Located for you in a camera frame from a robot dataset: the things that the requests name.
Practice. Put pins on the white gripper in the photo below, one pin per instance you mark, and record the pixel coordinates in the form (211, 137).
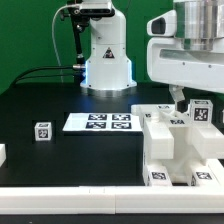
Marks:
(168, 62)

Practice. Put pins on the white cube nut with tag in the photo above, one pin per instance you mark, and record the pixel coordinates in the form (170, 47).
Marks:
(201, 111)

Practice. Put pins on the white chair back frame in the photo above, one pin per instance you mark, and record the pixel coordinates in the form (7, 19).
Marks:
(169, 134)

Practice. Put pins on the white chair seat part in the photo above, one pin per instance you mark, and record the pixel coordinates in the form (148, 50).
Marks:
(179, 169)

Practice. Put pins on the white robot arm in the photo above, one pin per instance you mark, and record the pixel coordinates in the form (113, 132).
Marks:
(186, 48)

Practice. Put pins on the white tag sheet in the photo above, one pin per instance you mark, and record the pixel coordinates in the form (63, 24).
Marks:
(102, 122)

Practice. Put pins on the white L-shaped fence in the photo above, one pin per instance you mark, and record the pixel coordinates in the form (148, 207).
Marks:
(116, 200)

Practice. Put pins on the small white cube nut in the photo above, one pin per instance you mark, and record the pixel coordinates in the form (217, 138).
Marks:
(43, 131)

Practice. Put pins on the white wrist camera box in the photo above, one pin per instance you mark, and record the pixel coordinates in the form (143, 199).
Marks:
(163, 25)

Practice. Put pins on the grey camera on stand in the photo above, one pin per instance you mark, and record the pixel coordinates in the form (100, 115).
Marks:
(96, 9)

